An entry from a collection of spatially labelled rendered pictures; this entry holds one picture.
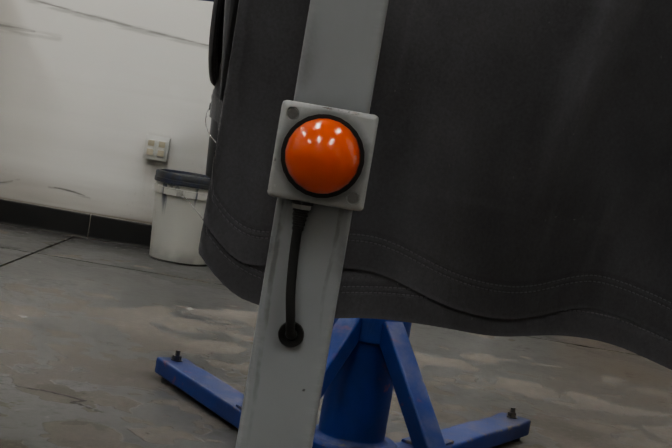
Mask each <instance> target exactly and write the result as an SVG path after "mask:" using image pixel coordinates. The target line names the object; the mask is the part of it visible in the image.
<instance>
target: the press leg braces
mask: <svg viewBox="0 0 672 448"><path fill-rule="evenodd" d="M361 325H362V318H339V319H338V320H337V322H336V323H335V324H334V326H333V329H332V335H331V340H330V346H329V352H328V358H327V364H326V370H325V376H324V381H323V387H322V393H321V398H322V396H323V395H324V393H325V392H326V390H327V389H328V387H329V386H330V384H331V383H332V381H333V380H334V378H335V376H336V375H337V373H338V372H339V370H340V369H341V367H342V366H343V364H344V363H345V361H346V360H347V358H348V357H349V355H350V354H351V352H352V351H353V349H354V348H355V346H356V345H357V343H358V342H359V336H360V331H361ZM380 348H381V351H382V354H383V357H384V360H385V363H386V366H387V369H388V372H389V375H390V378H391V381H392V384H393V387H394V390H395V393H396V396H397V399H398V402H399V405H400V408H401V411H402V414H403V417H404V420H405V423H406V426H407V429H408V432H409V435H410V437H407V438H403V439H402V442H405V443H408V444H412V445H413V448H447V447H446V446H447V445H450V444H453V443H454V441H453V440H450V439H446V438H443V436H442V433H441V430H440V427H439V424H438V421H437V418H436V415H435V412H434V409H433V406H432V403H431V400H430V397H429V395H428V392H427V389H426V386H425V383H424V380H423V377H422V375H421V372H420V369H419V366H418V363H417V360H416V358H415V355H414V352H413V349H412V346H411V344H410V341H409V338H408V335H407V332H406V330H405V327H404V324H403V322H389V321H386V322H384V323H383V325H382V332H381V339H380Z"/></svg>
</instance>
